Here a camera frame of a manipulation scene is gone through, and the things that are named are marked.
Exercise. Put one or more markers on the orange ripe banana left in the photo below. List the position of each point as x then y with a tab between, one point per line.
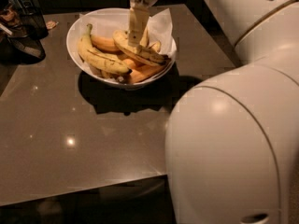
103	43

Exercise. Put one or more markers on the orange banana middle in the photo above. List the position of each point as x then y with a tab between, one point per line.
133	64

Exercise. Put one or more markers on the black mesh pen holder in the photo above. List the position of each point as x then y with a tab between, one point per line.
32	16

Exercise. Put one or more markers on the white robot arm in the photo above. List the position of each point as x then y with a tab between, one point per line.
232	141

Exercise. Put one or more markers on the large yellow front-left banana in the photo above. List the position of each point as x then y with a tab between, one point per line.
89	54

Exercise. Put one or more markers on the white paper liner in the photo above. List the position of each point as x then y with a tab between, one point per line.
106	21

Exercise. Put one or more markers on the small yellow banana right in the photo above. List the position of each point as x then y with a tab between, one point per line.
155	47

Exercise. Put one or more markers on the white bowl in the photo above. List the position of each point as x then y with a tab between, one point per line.
71	43

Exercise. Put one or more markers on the upright yellow banana back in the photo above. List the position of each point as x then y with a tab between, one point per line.
145	38

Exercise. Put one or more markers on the black mesh basket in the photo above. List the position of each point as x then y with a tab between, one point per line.
28	46

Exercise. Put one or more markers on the long spotted yellow banana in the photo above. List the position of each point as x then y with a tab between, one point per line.
140	53

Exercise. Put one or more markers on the small crumpled wrapper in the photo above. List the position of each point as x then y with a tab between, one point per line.
51	24

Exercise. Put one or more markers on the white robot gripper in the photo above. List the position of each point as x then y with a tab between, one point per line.
138	20

